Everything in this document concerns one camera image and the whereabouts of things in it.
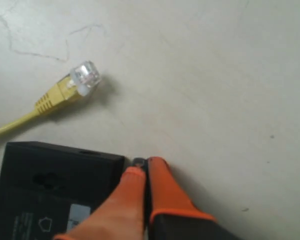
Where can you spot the black network switch box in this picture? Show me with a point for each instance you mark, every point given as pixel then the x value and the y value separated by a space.
pixel 47 189

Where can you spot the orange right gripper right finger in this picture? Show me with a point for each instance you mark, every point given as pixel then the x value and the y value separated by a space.
pixel 173 215

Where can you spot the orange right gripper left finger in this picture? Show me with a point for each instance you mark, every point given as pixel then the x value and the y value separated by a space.
pixel 121 215

